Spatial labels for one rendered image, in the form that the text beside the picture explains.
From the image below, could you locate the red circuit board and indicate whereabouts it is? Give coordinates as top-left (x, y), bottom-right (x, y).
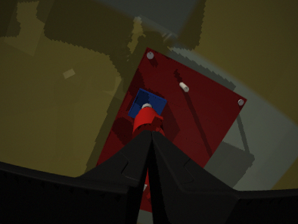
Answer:
top-left (95, 46), bottom-right (246, 167)

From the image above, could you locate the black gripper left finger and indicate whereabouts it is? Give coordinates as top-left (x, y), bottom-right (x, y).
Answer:
top-left (0, 130), bottom-right (152, 224)

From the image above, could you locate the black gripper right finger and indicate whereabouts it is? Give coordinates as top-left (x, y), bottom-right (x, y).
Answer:
top-left (148, 131), bottom-right (298, 224)

